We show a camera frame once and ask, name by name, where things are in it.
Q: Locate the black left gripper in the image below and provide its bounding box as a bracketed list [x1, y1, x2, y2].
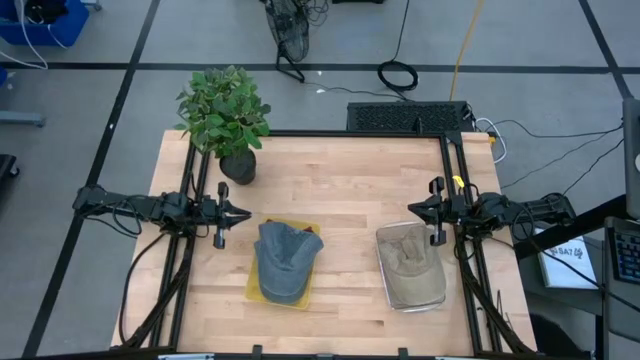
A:
[202, 182, 253, 250]

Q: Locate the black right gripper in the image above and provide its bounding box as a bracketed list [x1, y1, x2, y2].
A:
[407, 177, 468, 247]

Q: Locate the grey-blue baseball cap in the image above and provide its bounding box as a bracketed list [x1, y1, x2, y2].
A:
[253, 220, 325, 305]

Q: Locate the tan baseball cap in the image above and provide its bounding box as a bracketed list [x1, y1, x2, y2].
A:
[382, 224, 447, 307]

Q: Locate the yellow translucent plastic bin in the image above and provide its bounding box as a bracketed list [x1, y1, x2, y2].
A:
[243, 217, 322, 311]

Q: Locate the clear plastic bin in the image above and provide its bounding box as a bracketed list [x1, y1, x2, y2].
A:
[375, 221, 448, 314]

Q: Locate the black computer case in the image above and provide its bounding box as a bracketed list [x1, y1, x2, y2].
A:
[346, 100, 475, 134]

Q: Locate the green plant in black pot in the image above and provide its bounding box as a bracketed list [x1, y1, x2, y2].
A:
[173, 64, 272, 186]

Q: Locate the black metal beam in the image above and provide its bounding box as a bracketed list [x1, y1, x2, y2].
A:
[514, 194, 631, 261]

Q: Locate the white printed paper sheet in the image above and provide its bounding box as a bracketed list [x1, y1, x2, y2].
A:
[532, 227, 599, 290]

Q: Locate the black floor fan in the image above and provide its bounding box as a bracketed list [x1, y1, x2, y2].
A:
[262, 0, 311, 84]

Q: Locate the black computer keyboard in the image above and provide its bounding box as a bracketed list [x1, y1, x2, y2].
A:
[604, 217, 640, 286]

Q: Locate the grey computer monitor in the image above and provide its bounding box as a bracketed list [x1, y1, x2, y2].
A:
[622, 97, 640, 219]

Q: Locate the black caster foot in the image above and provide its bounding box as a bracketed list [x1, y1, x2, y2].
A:
[0, 153, 20, 181]

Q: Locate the grey table foot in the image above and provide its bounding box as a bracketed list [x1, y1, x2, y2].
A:
[0, 110, 47, 127]

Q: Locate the blue plastic floor bin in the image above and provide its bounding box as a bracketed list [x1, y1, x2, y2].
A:
[0, 0, 90, 47]

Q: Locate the black aluminium table frame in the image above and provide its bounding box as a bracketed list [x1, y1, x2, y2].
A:
[112, 129, 539, 360]

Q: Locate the black cable with coil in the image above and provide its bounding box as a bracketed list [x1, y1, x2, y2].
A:
[375, 0, 420, 94]

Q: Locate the yellow hanging cable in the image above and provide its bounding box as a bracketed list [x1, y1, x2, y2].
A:
[448, 0, 486, 101]

